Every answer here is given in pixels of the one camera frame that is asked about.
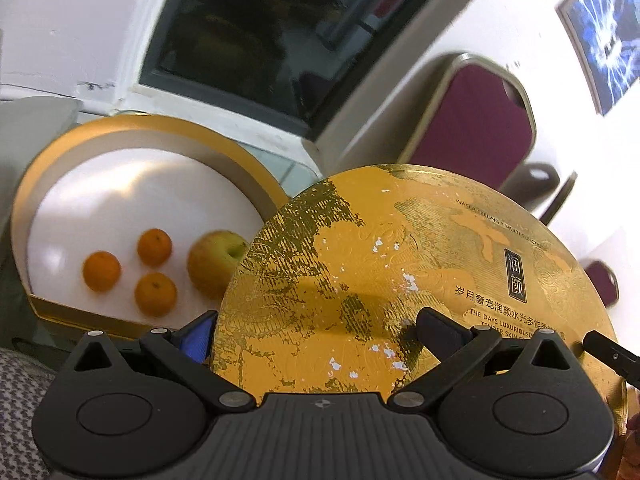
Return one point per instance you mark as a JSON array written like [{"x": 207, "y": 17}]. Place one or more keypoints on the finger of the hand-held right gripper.
[{"x": 612, "y": 357}]

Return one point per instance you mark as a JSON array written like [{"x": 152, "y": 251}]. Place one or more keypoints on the round gold box white foam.
[{"x": 100, "y": 200}]

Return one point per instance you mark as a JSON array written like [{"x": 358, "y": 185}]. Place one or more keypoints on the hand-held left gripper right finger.
[{"x": 432, "y": 325}]

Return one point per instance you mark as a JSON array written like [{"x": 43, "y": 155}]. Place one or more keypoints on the grey patterned cloth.
[{"x": 20, "y": 410}]

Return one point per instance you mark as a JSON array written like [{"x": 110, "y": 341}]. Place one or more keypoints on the orange mandarin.
[
  {"x": 155, "y": 294},
  {"x": 154, "y": 246},
  {"x": 101, "y": 271}
]

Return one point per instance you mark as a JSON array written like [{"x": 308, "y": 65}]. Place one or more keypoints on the blue wall picture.
[{"x": 605, "y": 30}]

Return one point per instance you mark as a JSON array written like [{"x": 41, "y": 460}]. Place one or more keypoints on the yellow-red apple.
[{"x": 210, "y": 265}]

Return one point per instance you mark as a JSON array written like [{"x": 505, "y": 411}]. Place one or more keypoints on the round gold lid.
[{"x": 350, "y": 260}]

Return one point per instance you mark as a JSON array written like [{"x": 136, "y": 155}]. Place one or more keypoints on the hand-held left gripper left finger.
[{"x": 195, "y": 340}]

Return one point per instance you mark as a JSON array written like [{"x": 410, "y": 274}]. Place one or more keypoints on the dark window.
[{"x": 300, "y": 35}]

